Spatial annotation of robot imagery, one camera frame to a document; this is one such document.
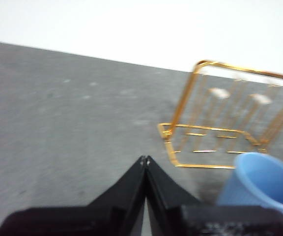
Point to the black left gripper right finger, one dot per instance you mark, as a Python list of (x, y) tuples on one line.
[(180, 216)]

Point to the blue ribbed plastic cup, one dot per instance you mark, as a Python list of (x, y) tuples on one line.
[(254, 182)]

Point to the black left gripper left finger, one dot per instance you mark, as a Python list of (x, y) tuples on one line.
[(102, 218)]

